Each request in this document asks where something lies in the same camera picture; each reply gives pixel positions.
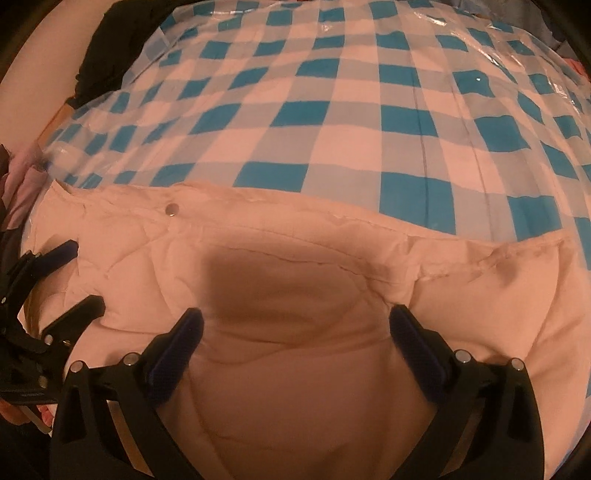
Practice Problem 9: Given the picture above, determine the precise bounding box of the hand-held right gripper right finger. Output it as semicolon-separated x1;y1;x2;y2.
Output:
389;305;546;480

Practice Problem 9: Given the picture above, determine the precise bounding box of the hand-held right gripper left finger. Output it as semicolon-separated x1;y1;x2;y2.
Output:
50;307;206;480

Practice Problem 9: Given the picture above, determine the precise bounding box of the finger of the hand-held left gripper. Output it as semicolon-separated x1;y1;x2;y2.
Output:
18;240;79;289
39;295;106;344

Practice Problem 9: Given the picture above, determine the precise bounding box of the white quilted jacket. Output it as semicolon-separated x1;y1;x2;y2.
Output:
21;180;591;480

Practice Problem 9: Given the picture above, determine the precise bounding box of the pink and brown garment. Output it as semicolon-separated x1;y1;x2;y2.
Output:
0;143;51;232

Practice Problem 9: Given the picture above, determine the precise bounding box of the black knitted garment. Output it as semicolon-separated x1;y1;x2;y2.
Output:
74;0;162;109

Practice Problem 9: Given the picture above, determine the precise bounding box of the blue checkered bed, plastic cover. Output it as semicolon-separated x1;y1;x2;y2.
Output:
28;0;591;278

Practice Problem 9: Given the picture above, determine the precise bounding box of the pink cloth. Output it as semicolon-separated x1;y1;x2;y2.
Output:
566;55;591;88

